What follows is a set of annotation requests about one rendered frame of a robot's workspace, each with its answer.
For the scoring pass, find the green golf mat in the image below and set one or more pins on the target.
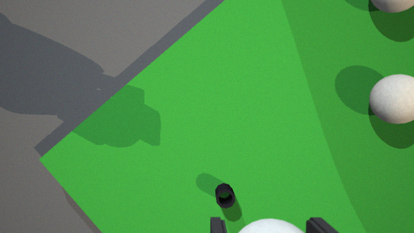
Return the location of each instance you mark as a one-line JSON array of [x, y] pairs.
[[261, 110]]

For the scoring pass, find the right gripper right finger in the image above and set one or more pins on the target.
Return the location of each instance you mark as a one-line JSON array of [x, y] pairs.
[[319, 225]]

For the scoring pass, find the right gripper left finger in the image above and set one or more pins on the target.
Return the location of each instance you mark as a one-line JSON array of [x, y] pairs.
[[217, 225]]

